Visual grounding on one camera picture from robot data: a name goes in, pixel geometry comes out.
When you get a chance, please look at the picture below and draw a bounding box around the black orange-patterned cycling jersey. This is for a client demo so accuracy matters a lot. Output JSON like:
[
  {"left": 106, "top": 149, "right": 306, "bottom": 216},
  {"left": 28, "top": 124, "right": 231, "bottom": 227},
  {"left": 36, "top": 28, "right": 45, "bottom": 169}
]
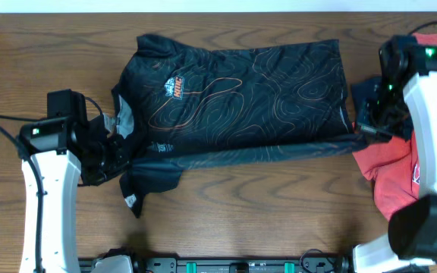
[{"left": 112, "top": 34, "right": 366, "bottom": 217}]

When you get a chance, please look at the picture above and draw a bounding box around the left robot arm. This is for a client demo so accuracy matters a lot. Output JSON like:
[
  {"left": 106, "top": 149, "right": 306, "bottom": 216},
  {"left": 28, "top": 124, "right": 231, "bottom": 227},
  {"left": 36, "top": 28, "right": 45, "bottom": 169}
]
[{"left": 18, "top": 115, "right": 134, "bottom": 273}]

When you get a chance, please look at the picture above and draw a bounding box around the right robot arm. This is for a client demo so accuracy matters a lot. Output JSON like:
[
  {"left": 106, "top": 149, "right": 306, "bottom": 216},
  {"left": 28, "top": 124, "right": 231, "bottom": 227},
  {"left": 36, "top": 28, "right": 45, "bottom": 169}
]
[{"left": 338, "top": 34, "right": 437, "bottom": 272}]

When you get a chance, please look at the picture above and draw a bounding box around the navy blue garment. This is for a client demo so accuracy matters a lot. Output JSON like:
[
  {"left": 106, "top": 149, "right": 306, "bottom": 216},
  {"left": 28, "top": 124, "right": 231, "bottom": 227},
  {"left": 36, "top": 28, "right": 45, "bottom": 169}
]
[{"left": 350, "top": 75, "right": 413, "bottom": 141}]

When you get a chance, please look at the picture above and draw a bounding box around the red printed t-shirt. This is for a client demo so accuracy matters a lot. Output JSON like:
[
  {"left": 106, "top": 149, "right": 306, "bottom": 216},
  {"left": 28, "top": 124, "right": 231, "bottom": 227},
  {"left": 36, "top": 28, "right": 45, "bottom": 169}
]
[{"left": 351, "top": 33, "right": 437, "bottom": 220}]

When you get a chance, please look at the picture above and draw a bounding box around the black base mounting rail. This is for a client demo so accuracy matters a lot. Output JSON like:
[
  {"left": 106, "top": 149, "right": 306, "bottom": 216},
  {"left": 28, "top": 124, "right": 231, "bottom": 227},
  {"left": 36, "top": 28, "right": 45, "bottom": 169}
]
[{"left": 77, "top": 256, "right": 352, "bottom": 273}]

